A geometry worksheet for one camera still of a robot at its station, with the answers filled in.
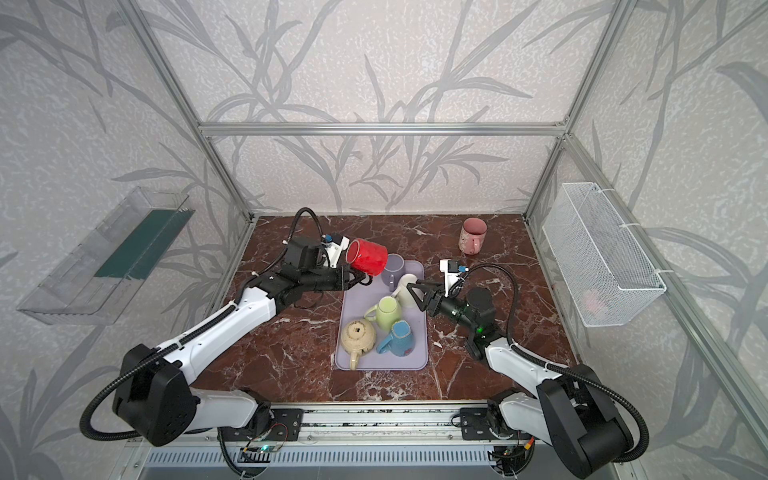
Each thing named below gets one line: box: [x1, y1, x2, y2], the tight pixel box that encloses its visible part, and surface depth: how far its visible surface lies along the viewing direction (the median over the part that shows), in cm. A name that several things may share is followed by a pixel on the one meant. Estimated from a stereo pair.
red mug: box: [346, 238, 388, 276], surface depth 77 cm
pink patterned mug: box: [458, 217, 488, 255], surface depth 105 cm
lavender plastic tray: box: [335, 260, 429, 371], surface depth 86 cm
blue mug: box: [376, 320, 416, 357], surface depth 82 cm
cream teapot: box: [341, 319, 376, 370], surface depth 82 cm
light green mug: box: [364, 296, 403, 330], surface depth 87 cm
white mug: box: [392, 274, 418, 308], surface depth 92 cm
